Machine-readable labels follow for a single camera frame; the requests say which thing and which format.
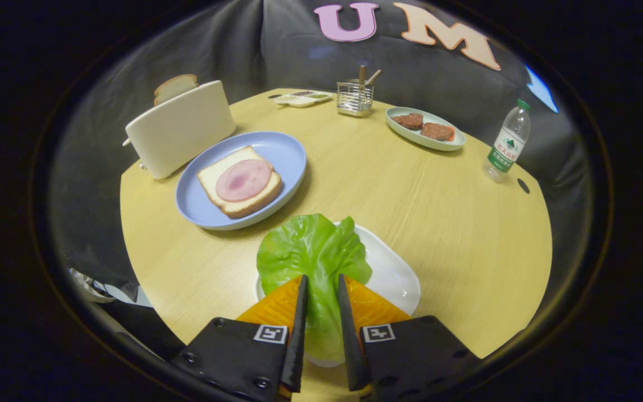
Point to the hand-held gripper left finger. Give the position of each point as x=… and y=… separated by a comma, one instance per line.
x=298, y=335

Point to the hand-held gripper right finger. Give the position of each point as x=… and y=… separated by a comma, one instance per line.
x=349, y=335

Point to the green lettuce leaf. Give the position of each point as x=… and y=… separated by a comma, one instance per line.
x=310, y=251

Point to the plain bread slice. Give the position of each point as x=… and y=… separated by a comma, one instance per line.
x=173, y=86

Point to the white plate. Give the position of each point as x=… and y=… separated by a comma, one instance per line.
x=388, y=273

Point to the pink ham slice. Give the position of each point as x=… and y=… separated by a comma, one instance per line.
x=243, y=180

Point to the bread slice under ham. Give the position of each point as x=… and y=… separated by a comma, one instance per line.
x=210, y=178

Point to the blue plate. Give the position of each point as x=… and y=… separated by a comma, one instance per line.
x=282, y=153

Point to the pale green plate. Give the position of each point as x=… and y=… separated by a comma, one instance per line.
x=425, y=144

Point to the brown meat patty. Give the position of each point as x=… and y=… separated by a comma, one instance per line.
x=408, y=121
x=437, y=132

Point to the white divided condiment dish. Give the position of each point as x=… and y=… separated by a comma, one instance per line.
x=302, y=101

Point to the white toaster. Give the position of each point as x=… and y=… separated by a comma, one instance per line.
x=182, y=128

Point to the clear water bottle green label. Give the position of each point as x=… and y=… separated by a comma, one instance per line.
x=505, y=148

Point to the wooden utensil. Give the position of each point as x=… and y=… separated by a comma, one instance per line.
x=362, y=78
x=373, y=77

